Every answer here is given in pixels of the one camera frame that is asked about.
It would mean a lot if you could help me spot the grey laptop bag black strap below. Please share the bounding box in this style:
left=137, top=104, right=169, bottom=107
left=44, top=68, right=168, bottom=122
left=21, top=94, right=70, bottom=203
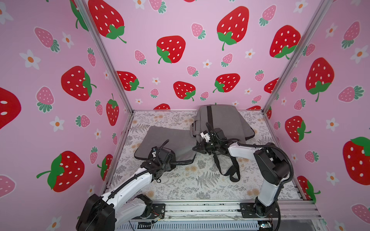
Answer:
left=190, top=104, right=256, bottom=182

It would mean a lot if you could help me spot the aluminium frame rail front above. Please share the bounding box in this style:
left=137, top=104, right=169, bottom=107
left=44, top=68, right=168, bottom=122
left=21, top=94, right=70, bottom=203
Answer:
left=114, top=200, right=328, bottom=231

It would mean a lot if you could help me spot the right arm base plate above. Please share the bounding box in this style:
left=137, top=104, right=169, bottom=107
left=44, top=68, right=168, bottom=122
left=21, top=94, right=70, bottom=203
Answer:
left=240, top=203, right=280, bottom=218

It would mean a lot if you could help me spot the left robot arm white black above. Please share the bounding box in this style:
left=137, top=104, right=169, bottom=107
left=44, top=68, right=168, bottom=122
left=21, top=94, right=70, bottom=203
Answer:
left=76, top=148, right=175, bottom=231

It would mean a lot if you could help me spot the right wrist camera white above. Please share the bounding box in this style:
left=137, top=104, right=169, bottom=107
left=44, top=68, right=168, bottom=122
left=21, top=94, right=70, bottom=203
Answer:
left=200, top=131, right=211, bottom=142

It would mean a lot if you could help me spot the aluminium post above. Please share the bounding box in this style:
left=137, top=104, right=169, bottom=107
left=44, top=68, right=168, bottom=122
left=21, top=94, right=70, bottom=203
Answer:
left=73, top=0, right=134, bottom=114
left=262, top=0, right=333, bottom=115

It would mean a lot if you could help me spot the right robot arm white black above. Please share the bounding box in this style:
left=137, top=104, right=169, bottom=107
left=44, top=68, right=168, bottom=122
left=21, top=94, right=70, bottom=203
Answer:
left=192, top=138, right=294, bottom=217

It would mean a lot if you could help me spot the left rear aluminium post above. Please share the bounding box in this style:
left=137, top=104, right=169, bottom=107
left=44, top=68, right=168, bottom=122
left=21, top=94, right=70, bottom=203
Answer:
left=73, top=0, right=134, bottom=114

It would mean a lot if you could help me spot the grey zippered laptop sleeve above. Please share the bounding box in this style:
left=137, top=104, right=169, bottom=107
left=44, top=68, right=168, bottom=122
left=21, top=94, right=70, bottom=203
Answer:
left=134, top=126, right=197, bottom=165

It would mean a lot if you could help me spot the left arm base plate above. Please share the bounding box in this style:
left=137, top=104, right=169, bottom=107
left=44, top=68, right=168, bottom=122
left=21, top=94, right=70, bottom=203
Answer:
left=135, top=204, right=166, bottom=220

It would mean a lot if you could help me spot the right rear aluminium post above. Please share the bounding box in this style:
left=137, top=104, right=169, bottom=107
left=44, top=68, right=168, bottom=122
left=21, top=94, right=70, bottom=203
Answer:
left=262, top=0, right=333, bottom=115

